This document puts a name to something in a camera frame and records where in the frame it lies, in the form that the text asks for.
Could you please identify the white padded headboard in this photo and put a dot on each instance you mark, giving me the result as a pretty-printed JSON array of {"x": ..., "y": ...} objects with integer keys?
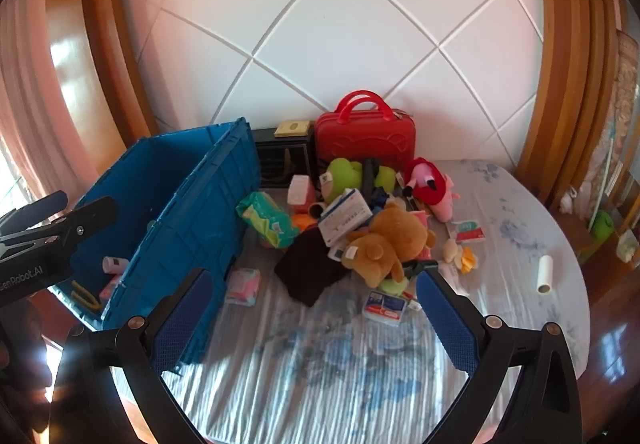
[{"x": 325, "y": 24}]

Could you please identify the pink and white box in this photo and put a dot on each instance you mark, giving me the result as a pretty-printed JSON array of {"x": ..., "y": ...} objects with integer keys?
[{"x": 300, "y": 189}]

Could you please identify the green wet wipes pack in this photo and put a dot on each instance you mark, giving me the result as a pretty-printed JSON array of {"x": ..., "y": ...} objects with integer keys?
[{"x": 265, "y": 219}]

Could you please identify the blue plastic crate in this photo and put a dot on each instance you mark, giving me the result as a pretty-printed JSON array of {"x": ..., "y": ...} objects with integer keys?
[{"x": 200, "y": 204}]

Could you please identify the dark maroon cloth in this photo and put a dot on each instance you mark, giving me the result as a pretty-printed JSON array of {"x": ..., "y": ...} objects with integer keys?
[{"x": 310, "y": 269}]

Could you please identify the blue floral bed sheet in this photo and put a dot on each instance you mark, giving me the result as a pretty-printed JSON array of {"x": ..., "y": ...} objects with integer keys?
[{"x": 310, "y": 364}]

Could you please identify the orange round object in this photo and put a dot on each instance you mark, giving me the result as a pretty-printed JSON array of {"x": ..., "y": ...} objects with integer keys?
[{"x": 302, "y": 222}]

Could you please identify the small white object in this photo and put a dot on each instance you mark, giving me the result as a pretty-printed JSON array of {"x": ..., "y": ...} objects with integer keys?
[{"x": 567, "y": 201}]

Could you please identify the wooden headboard frame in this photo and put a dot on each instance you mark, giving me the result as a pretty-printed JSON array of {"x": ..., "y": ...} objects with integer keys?
[{"x": 105, "y": 24}]

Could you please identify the pink curtain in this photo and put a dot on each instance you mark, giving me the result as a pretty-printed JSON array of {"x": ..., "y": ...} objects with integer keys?
[{"x": 30, "y": 99}]

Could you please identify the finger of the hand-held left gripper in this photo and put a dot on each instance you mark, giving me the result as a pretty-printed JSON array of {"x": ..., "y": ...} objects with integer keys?
[
  {"x": 92, "y": 219},
  {"x": 47, "y": 204}
]

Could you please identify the small red green box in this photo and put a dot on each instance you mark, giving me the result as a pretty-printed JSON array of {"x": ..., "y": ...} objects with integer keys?
[{"x": 467, "y": 231}]

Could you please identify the clear dental floss box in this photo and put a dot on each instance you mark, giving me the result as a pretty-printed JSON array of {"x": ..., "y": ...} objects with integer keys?
[{"x": 384, "y": 308}]

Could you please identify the pale tissue pack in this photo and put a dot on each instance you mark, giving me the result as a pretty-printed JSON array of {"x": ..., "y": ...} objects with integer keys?
[{"x": 627, "y": 246}]

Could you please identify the brown teddy bear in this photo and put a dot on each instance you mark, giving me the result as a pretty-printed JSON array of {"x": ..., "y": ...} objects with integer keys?
[{"x": 395, "y": 234}]

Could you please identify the ornate patterned panel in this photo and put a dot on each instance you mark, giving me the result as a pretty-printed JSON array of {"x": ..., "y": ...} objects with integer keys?
[{"x": 622, "y": 99}]

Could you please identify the wooden nightstand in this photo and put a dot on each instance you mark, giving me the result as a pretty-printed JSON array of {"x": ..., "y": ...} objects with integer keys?
[{"x": 575, "y": 234}]

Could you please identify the black oblong object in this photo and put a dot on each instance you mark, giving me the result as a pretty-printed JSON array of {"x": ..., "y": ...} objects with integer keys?
[{"x": 368, "y": 174}]

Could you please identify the white medicine bottle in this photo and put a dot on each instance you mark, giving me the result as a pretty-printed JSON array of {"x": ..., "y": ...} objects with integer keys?
[{"x": 114, "y": 265}]

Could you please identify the red toy suitcase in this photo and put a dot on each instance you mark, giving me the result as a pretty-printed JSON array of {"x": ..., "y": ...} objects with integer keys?
[{"x": 360, "y": 139}]

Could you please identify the dark blue plush toy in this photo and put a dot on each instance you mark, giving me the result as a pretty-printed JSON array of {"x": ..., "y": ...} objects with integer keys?
[{"x": 380, "y": 196}]

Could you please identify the cream and yellow plush toy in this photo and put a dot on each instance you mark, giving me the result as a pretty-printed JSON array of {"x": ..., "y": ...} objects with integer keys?
[{"x": 452, "y": 251}]

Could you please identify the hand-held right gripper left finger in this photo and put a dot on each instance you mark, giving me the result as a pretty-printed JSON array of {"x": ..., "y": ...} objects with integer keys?
[{"x": 182, "y": 319}]

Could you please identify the green object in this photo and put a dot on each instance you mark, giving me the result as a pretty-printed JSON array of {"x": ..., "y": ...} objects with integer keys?
[{"x": 602, "y": 224}]

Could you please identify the white rod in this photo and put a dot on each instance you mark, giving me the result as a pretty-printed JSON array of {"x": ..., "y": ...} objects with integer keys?
[{"x": 602, "y": 179}]

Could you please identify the pink soft packet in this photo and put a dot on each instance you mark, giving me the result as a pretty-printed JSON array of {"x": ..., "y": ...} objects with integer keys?
[
  {"x": 111, "y": 290},
  {"x": 243, "y": 286}
]

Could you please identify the white lint roller refill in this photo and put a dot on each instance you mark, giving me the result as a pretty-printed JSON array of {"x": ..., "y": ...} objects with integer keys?
[{"x": 544, "y": 274}]

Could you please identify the white medicine box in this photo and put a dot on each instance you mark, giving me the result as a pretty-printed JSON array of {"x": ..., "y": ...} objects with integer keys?
[{"x": 345, "y": 219}]

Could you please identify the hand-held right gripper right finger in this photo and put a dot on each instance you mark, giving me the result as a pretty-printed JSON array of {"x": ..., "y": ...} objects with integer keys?
[{"x": 447, "y": 324}]

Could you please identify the black box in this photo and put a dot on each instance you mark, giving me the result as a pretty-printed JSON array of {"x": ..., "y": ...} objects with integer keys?
[{"x": 280, "y": 159}]

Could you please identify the lime green plush toy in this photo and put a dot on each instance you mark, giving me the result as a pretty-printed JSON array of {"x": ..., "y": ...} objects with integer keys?
[{"x": 342, "y": 176}]

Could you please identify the small round cup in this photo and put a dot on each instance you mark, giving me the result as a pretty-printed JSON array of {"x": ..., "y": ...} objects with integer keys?
[{"x": 315, "y": 210}]

